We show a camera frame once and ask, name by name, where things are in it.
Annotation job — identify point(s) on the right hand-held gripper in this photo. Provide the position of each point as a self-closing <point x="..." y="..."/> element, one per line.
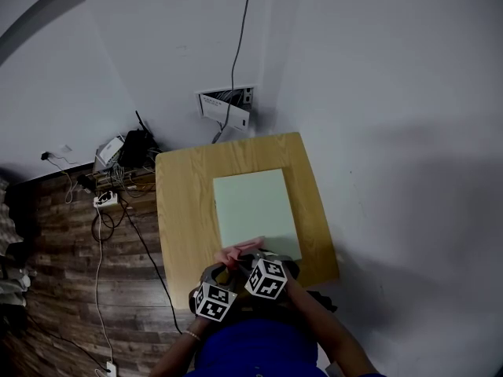
<point x="267" y="279"/>

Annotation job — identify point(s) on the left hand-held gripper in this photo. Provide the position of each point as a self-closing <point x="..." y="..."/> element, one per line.
<point x="214" y="301"/>

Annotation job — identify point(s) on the pink cloth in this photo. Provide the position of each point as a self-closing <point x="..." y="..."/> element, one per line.
<point x="236" y="251"/>

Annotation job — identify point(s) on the light green board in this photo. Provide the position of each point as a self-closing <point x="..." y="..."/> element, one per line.
<point x="253" y="206"/>

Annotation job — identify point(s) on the person's right forearm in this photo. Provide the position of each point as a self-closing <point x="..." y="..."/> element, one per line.
<point x="326" y="328"/>

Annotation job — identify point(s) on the person's left forearm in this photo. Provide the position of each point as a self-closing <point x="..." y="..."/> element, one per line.
<point x="177" y="356"/>

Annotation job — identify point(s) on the checkered cloth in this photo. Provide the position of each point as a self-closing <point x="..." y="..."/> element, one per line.
<point x="8" y="218"/>

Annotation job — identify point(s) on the person's blue shirt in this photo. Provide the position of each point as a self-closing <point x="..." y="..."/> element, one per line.
<point x="255" y="352"/>

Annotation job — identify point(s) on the white power strip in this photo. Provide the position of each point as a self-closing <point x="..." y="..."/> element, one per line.
<point x="106" y="200"/>

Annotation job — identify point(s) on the small white adapter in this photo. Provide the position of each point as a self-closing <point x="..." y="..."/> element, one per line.
<point x="111" y="368"/>

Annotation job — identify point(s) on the wooden crate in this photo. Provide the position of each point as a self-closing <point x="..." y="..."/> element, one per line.
<point x="106" y="181"/>

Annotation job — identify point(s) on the black router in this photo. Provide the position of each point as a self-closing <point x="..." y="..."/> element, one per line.
<point x="135" y="151"/>

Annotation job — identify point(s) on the white router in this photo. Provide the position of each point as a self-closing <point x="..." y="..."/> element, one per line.
<point x="111" y="151"/>

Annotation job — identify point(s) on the recessed white wall box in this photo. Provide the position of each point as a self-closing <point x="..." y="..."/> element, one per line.
<point x="249" y="94"/>

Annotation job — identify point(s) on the white wall socket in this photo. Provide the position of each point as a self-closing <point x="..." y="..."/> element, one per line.
<point x="66" y="148"/>

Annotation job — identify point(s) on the black wall plug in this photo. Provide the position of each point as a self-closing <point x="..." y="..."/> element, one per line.
<point x="45" y="156"/>

